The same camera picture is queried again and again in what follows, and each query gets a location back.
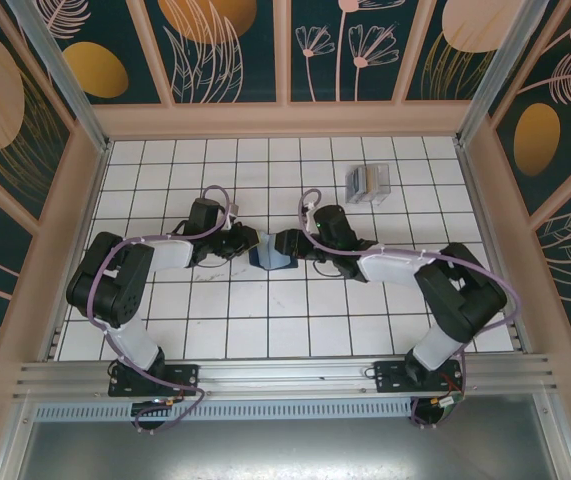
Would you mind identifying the blue card holder wallet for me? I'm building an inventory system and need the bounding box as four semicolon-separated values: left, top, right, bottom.
247;230;299;272

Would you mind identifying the clear acrylic card stand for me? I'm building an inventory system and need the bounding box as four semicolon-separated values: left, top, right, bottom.
343;161;393;207

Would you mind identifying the grey metal sheet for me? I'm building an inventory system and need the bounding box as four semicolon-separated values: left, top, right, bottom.
17;394;571;480

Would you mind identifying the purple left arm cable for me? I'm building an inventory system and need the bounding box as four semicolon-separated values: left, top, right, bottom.
86;184;241;436

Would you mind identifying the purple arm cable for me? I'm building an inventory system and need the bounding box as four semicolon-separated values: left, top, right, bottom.
86;184;241;436
297;188;522;431

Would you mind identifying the aluminium front rail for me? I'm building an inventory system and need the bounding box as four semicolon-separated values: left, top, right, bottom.
12;353;559;401

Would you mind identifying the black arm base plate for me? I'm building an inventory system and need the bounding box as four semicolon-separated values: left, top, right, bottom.
108;363;200;399
373;359;466;394

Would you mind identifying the perforated grey cable duct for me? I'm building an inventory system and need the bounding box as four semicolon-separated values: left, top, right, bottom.
29;399;419;424

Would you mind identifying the aluminium side rail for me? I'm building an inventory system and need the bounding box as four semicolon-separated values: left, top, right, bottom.
457;142;532;354
42;142;114;364

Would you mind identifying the dark wall panel orange disc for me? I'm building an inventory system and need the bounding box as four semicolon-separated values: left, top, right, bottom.
157;0;279;105

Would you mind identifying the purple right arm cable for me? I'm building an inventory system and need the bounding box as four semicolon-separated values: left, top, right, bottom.
297;188;522;431

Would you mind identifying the dark wall panel orange oval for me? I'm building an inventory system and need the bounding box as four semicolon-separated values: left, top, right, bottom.
19;0;169;106
489;0;571;217

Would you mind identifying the aluminium corner post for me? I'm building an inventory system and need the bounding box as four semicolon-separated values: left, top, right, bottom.
7;0;111;154
454;0;542;149
534;394;571;480
0;399;39;480

